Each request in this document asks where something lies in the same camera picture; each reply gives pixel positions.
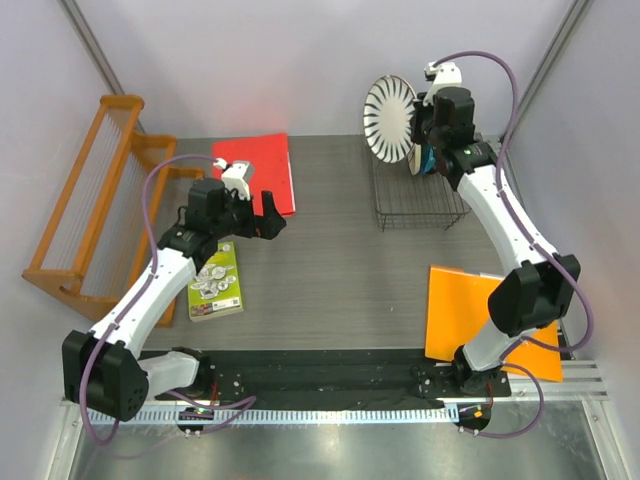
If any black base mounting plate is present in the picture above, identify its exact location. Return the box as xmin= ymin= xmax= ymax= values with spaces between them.
xmin=180 ymin=349 xmax=511 ymax=411

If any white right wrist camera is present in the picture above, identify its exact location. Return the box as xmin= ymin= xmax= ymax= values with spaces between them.
xmin=422 ymin=61 xmax=462 ymax=106

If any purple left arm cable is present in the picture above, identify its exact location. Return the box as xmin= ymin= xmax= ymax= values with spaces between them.
xmin=78 ymin=153 xmax=257 ymax=445

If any white blue striped plate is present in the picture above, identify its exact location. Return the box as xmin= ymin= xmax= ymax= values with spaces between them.
xmin=363 ymin=75 xmax=416 ymax=164

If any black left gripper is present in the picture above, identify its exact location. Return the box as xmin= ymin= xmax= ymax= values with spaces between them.
xmin=211 ymin=187 xmax=285 ymax=240

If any green booklet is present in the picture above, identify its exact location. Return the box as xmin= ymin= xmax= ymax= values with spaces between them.
xmin=187 ymin=241 xmax=244 ymax=322

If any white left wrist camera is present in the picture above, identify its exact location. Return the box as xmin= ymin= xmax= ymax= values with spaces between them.
xmin=213 ymin=157 xmax=254 ymax=201

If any red folder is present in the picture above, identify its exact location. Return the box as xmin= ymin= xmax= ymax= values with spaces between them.
xmin=212 ymin=133 xmax=296 ymax=217

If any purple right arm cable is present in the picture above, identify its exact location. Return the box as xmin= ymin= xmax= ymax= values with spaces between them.
xmin=432 ymin=50 xmax=596 ymax=440

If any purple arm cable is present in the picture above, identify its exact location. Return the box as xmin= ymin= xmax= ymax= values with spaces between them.
xmin=432 ymin=50 xmax=596 ymax=440
xmin=78 ymin=153 xmax=257 ymax=445

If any blue polka dot plate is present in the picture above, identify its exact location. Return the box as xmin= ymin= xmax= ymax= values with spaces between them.
xmin=419 ymin=144 xmax=437 ymax=175

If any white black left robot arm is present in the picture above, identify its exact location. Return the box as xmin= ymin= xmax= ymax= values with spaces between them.
xmin=62 ymin=178 xmax=286 ymax=421

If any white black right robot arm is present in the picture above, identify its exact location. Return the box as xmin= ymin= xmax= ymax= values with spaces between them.
xmin=410 ymin=87 xmax=581 ymax=395

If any orange folder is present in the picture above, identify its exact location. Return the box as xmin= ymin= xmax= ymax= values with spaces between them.
xmin=425 ymin=266 xmax=564 ymax=382

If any orange wooden rack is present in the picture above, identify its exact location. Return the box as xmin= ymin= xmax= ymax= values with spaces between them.
xmin=22 ymin=95 xmax=204 ymax=322

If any black wire dish rack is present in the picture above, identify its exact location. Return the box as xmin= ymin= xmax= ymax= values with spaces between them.
xmin=364 ymin=137 xmax=470 ymax=230

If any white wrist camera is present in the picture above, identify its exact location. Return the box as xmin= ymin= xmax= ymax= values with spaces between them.
xmin=213 ymin=157 xmax=254 ymax=201
xmin=422 ymin=61 xmax=462 ymax=106

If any cream plate with twig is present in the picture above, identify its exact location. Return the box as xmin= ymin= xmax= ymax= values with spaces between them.
xmin=407 ymin=145 xmax=421 ymax=176

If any white slotted cable duct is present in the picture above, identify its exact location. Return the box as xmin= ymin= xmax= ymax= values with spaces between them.
xmin=82 ymin=407 xmax=460 ymax=426

